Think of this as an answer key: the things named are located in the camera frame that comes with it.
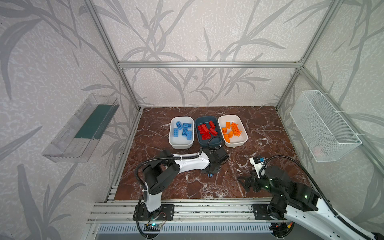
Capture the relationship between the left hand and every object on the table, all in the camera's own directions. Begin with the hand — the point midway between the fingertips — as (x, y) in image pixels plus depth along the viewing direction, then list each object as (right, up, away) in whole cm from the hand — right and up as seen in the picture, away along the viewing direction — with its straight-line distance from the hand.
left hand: (215, 166), depth 88 cm
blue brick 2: (-19, +24, +20) cm, 37 cm away
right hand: (+12, +3, -15) cm, 20 cm away
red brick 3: (-5, +21, +13) cm, 25 cm away
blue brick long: (-27, +19, +16) cm, 37 cm away
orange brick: (+11, +24, +20) cm, 33 cm away
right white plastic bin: (+15, +14, +11) cm, 23 cm away
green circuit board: (-32, -24, -16) cm, 43 cm away
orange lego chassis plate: (+15, +21, +14) cm, 29 cm away
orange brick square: (+8, +21, +14) cm, 26 cm away
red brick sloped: (-8, +21, +14) cm, 27 cm away
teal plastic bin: (-4, +23, +16) cm, 28 cm away
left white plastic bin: (-23, +20, +17) cm, 35 cm away
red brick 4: (-5, +16, +14) cm, 22 cm away
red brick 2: (0, +19, +15) cm, 24 cm away
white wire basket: (+46, +21, -25) cm, 56 cm away
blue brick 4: (-17, +17, +14) cm, 28 cm away
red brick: (-1, +25, +20) cm, 32 cm away
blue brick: (-25, +24, +19) cm, 40 cm away
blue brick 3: (-20, +19, +16) cm, 33 cm away
